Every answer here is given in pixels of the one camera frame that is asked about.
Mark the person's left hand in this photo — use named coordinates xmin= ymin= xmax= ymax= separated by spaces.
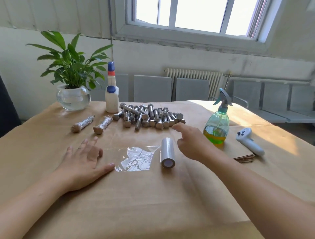
xmin=54 ymin=136 xmax=116 ymax=193

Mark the person's right hand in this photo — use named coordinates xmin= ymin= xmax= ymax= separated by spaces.
xmin=172 ymin=122 xmax=218 ymax=163

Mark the green spray bottle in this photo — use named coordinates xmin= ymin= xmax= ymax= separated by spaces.
xmin=203 ymin=88 xmax=233 ymax=147

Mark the white cling film roll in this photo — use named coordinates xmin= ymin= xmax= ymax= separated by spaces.
xmin=159 ymin=137 xmax=177 ymax=169

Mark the stack of brown paper sheets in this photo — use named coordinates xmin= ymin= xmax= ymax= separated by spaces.
xmin=184 ymin=118 xmax=258 ymax=164

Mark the pile of steel bolts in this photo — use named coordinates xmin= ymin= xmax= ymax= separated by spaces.
xmin=113 ymin=102 xmax=187 ymax=131

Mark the clear film sheet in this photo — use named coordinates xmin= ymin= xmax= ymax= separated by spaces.
xmin=114 ymin=145 xmax=162 ymax=173

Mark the person's left forearm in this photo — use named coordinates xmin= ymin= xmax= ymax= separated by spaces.
xmin=0 ymin=172 xmax=72 ymax=239

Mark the person's right forearm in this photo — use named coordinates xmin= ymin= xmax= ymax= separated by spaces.
xmin=204 ymin=148 xmax=315 ymax=239

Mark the large brown paper table cover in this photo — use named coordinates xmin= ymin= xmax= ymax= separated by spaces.
xmin=0 ymin=100 xmax=315 ymax=239

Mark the grey chair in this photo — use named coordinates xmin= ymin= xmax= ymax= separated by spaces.
xmin=133 ymin=75 xmax=173 ymax=103
xmin=175 ymin=78 xmax=212 ymax=102
xmin=90 ymin=74 xmax=130 ymax=102
xmin=230 ymin=80 xmax=267 ymax=112
xmin=261 ymin=82 xmax=315 ymax=125

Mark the white handheld controller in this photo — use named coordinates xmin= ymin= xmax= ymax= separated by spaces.
xmin=236 ymin=127 xmax=266 ymax=158

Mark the white radiator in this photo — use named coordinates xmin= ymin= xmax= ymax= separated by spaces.
xmin=165 ymin=68 xmax=223 ymax=102

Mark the round glass vase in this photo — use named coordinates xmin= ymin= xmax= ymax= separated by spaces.
xmin=56 ymin=85 xmax=92 ymax=111

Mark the white glue bottle blue cap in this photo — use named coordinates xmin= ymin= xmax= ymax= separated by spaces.
xmin=105 ymin=61 xmax=120 ymax=113

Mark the black trash bin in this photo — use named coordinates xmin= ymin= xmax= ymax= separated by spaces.
xmin=0 ymin=74 xmax=22 ymax=139

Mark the green leafy plant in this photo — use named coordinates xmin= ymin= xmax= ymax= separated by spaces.
xmin=27 ymin=31 xmax=114 ymax=91

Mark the white framed window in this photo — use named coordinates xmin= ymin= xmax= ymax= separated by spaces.
xmin=111 ymin=0 xmax=286 ymax=56

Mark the white vertical blind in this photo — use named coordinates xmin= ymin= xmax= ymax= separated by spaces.
xmin=0 ymin=0 xmax=115 ymax=39

